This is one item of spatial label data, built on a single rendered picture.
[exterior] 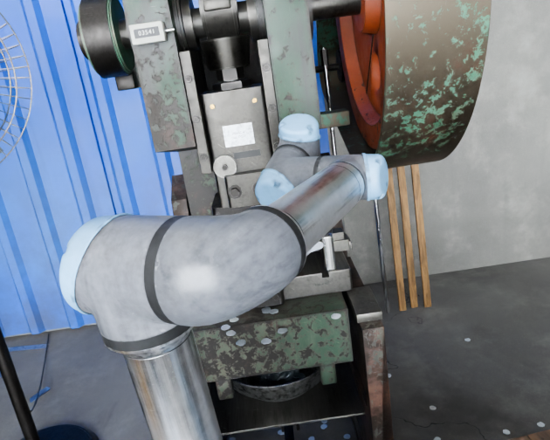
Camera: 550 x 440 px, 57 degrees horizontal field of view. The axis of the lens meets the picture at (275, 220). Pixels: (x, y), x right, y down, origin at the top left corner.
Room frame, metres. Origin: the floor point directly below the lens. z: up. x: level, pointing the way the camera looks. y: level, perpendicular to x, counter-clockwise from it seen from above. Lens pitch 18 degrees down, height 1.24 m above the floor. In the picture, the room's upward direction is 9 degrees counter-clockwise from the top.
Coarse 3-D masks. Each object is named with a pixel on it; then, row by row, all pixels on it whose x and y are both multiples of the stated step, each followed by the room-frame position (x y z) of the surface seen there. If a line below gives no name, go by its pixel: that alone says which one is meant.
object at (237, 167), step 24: (216, 96) 1.23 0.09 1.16; (240, 96) 1.23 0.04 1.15; (264, 96) 1.23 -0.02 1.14; (216, 120) 1.23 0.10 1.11; (240, 120) 1.23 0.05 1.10; (264, 120) 1.23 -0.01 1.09; (216, 144) 1.23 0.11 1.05; (240, 144) 1.23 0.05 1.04; (264, 144) 1.23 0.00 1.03; (216, 168) 1.21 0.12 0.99; (240, 168) 1.23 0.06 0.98; (264, 168) 1.22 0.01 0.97; (240, 192) 1.19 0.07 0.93
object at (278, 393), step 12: (300, 372) 1.33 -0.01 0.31; (312, 372) 1.32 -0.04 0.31; (240, 384) 1.18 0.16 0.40; (252, 384) 1.30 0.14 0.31; (288, 384) 1.14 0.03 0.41; (300, 384) 1.16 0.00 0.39; (312, 384) 1.18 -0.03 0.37; (252, 396) 1.18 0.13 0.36; (264, 396) 1.16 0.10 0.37; (276, 396) 1.16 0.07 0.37; (288, 396) 1.16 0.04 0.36
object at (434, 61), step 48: (384, 0) 0.90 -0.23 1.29; (432, 0) 0.90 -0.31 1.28; (480, 0) 0.90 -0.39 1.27; (336, 48) 1.90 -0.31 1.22; (432, 48) 0.92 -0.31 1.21; (480, 48) 0.92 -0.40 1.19; (336, 96) 1.82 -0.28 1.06; (384, 96) 0.95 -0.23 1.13; (432, 96) 0.96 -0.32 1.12; (384, 144) 1.03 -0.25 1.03; (432, 144) 1.05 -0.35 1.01
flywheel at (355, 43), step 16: (368, 0) 1.23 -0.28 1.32; (352, 16) 1.58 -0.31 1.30; (368, 16) 1.25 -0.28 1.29; (352, 32) 1.59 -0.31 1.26; (368, 32) 1.30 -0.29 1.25; (384, 32) 1.22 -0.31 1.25; (352, 48) 1.57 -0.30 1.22; (368, 48) 1.40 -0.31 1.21; (384, 48) 1.23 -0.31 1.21; (352, 64) 1.56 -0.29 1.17; (368, 64) 1.41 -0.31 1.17; (384, 64) 1.24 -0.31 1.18; (352, 80) 1.53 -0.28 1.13; (368, 80) 1.43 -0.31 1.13; (352, 96) 1.51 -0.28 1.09; (368, 96) 1.45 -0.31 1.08; (368, 112) 1.39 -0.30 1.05; (368, 128) 1.31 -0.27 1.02; (368, 144) 1.33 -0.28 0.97
